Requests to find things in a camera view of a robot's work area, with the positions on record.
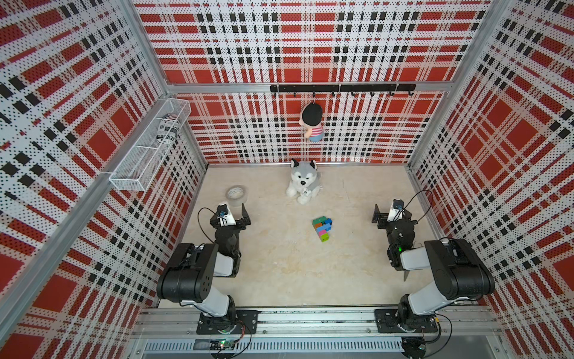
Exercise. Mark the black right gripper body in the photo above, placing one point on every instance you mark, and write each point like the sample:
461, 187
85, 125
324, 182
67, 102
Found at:
389, 226

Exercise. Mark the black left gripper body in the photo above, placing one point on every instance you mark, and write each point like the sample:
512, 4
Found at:
240, 226

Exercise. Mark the dark blue square lego brick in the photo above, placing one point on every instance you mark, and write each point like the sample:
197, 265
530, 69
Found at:
328, 223

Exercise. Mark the light blue long lego brick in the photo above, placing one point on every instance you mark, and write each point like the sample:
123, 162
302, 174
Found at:
324, 229

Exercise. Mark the green long lego brick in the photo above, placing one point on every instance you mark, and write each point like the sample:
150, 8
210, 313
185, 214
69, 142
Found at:
320, 221

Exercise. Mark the pink green lego stack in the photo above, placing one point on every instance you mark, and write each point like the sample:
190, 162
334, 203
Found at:
324, 236

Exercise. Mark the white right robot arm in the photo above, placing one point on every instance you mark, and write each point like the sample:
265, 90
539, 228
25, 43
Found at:
458, 272

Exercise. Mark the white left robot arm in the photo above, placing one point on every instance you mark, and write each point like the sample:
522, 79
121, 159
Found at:
187, 279

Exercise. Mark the clear tape roll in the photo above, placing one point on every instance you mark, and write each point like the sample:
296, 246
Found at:
236, 195

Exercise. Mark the grey white husky plush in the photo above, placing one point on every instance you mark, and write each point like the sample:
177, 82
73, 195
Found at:
305, 181

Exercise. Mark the hanging boy doll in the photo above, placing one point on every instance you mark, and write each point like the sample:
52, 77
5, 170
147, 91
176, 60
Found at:
311, 120

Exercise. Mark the patterned can in basket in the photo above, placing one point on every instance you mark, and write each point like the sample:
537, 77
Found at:
168, 129

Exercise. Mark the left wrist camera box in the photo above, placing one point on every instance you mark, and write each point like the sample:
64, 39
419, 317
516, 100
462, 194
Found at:
224, 215

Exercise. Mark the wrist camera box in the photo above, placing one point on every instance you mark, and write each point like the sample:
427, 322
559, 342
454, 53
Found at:
224, 215
396, 211

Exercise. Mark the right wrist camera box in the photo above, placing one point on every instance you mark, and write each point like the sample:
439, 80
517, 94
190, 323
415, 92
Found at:
396, 211

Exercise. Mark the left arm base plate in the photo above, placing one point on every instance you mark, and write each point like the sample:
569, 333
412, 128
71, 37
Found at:
235, 322

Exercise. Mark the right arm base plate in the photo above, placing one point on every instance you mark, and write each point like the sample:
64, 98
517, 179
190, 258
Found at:
393, 320

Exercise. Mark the white wire basket shelf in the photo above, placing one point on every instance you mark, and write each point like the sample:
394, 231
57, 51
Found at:
140, 165

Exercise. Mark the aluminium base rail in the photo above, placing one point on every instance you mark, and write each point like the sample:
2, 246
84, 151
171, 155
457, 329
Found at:
346, 321

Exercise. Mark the black hook rail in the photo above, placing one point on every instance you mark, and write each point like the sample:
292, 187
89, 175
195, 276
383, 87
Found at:
334, 89

